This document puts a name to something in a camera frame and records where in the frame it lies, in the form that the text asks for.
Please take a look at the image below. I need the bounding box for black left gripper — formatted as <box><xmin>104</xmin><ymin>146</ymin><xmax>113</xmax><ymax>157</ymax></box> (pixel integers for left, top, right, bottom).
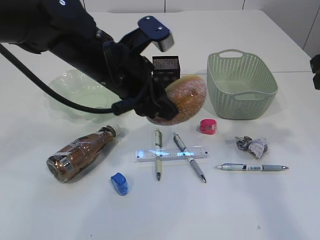
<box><xmin>96</xmin><ymin>28</ymin><xmax>179</xmax><ymax>120</ymax></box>

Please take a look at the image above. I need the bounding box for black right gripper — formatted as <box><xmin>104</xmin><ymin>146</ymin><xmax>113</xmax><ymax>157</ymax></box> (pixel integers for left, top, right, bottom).
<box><xmin>309</xmin><ymin>54</ymin><xmax>320</xmax><ymax>90</ymax></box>

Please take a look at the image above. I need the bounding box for sugared bread roll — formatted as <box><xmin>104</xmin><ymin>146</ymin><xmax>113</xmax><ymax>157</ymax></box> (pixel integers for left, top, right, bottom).
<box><xmin>147</xmin><ymin>75</ymin><xmax>207</xmax><ymax>126</ymax></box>

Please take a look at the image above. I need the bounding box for white paper ball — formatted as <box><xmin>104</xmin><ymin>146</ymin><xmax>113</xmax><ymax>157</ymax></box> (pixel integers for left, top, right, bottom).
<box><xmin>247</xmin><ymin>137</ymin><xmax>268</xmax><ymax>159</ymax></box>

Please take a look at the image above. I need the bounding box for brown coffee drink bottle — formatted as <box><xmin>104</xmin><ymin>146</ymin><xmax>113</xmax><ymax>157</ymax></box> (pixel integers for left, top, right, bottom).
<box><xmin>46</xmin><ymin>124</ymin><xmax>120</xmax><ymax>183</ymax></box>

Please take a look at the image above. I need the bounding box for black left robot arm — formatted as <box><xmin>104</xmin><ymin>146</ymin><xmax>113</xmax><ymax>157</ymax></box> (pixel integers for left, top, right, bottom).
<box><xmin>0</xmin><ymin>0</ymin><xmax>179</xmax><ymax>120</ymax></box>

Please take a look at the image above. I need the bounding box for beige barrel pen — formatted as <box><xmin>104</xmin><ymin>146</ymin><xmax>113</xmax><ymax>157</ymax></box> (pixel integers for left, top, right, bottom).
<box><xmin>154</xmin><ymin>128</ymin><xmax>163</xmax><ymax>182</ymax></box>

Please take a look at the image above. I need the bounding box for black mesh pen holder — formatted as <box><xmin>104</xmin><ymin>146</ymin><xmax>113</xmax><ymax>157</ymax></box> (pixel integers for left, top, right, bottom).
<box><xmin>152</xmin><ymin>55</ymin><xmax>181</xmax><ymax>88</ymax></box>

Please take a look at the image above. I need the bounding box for white grey patterned pen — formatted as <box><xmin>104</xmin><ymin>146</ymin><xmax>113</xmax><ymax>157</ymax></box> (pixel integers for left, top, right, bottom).
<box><xmin>172</xmin><ymin>132</ymin><xmax>207</xmax><ymax>183</ymax></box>

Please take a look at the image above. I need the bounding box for pink pencil sharpener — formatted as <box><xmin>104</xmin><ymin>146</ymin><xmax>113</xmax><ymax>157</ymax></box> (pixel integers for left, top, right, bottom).
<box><xmin>199</xmin><ymin>118</ymin><xmax>217</xmax><ymax>135</ymax></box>

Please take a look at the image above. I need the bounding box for green plastic woven basket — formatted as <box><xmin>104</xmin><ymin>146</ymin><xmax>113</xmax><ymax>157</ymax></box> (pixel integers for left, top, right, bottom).
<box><xmin>207</xmin><ymin>49</ymin><xmax>278</xmax><ymax>120</ymax></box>

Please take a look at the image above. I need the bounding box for blue pencil sharpener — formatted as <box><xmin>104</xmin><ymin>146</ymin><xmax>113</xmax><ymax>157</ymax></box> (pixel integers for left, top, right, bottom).
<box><xmin>110</xmin><ymin>172</ymin><xmax>129</xmax><ymax>196</ymax></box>

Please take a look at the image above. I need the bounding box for green wavy glass plate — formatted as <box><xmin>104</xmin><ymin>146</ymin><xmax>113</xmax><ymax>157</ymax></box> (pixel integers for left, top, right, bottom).
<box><xmin>45</xmin><ymin>69</ymin><xmax>120</xmax><ymax>122</ymax></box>

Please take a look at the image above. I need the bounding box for grey blue gel pen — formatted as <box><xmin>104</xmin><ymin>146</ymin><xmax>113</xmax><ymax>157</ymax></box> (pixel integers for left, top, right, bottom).
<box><xmin>215</xmin><ymin>163</ymin><xmax>289</xmax><ymax>172</ymax></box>

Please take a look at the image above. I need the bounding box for clear plastic ruler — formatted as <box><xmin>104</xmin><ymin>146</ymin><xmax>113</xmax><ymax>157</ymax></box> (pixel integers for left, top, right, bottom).
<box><xmin>134</xmin><ymin>146</ymin><xmax>210</xmax><ymax>163</ymax></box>

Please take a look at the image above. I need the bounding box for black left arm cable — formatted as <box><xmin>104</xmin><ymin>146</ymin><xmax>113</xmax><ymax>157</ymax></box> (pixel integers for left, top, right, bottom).
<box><xmin>0</xmin><ymin>43</ymin><xmax>156</xmax><ymax>116</ymax></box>

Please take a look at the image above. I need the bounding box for blue silver left wrist camera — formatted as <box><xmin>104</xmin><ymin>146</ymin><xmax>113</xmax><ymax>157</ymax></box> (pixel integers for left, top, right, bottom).
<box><xmin>137</xmin><ymin>15</ymin><xmax>175</xmax><ymax>52</ymax></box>

